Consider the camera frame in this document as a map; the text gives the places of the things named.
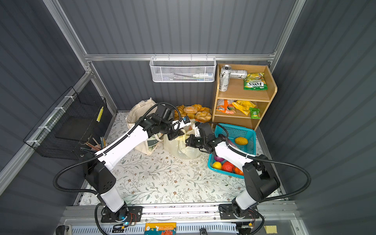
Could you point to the yellow fruit bottom left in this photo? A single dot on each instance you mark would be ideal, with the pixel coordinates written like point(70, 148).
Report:
point(217, 165)

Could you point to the teal orange card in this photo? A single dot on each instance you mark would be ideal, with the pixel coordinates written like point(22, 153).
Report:
point(165, 228)

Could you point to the yellow plastic grocery bag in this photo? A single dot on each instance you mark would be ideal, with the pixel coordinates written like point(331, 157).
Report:
point(177, 147)

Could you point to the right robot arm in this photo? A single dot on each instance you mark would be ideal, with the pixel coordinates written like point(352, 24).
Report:
point(259, 175)

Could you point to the round sugared bread loaf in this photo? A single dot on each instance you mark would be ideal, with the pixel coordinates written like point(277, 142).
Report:
point(203, 116)

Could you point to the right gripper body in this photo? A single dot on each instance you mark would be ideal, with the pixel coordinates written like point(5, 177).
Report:
point(197, 142)

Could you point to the yellow corn piece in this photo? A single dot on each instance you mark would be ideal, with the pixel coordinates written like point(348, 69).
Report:
point(241, 141)

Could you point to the black wire wall basket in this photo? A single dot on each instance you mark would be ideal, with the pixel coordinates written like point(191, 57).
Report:
point(79, 116)

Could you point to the teal plastic basket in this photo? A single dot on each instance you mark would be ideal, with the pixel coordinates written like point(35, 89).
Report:
point(235, 132)

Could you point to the white wire wall basket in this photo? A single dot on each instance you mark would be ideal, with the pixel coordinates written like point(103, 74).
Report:
point(181, 71)

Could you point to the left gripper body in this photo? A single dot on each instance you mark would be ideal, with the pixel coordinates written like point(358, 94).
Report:
point(167, 128)

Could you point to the orange pumpkin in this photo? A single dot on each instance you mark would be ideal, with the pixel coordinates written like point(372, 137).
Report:
point(237, 171)

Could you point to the lying white can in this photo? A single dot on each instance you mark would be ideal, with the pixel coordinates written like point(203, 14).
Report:
point(238, 74)

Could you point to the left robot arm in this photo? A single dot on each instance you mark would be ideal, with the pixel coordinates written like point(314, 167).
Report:
point(98, 171)

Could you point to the wooden shelf unit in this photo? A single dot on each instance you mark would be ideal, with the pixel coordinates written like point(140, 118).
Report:
point(235, 91)

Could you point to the orange snack packet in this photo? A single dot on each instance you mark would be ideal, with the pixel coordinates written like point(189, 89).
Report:
point(225, 106)

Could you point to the red tomato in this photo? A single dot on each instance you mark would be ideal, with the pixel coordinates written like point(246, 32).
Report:
point(228, 167)

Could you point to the sugared bun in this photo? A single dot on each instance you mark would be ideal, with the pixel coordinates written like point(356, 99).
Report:
point(190, 110)

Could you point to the small green packet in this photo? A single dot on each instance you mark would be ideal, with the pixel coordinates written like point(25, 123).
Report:
point(255, 113)

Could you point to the toothpaste tube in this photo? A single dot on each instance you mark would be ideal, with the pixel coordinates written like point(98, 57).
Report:
point(204, 76)

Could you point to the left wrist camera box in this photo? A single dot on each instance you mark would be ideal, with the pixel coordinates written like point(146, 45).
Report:
point(184, 122)

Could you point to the tall white energy can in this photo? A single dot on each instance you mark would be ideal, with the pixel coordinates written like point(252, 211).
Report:
point(224, 77)

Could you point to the green candy bag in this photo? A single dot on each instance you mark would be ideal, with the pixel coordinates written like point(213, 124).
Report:
point(255, 82)

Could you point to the yellow snack packet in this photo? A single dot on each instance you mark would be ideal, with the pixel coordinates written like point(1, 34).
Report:
point(244, 106)

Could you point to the yellow bread tray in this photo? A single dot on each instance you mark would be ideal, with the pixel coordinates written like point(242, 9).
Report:
point(191, 116)

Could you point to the purple onion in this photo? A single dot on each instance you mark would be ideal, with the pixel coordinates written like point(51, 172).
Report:
point(218, 159)

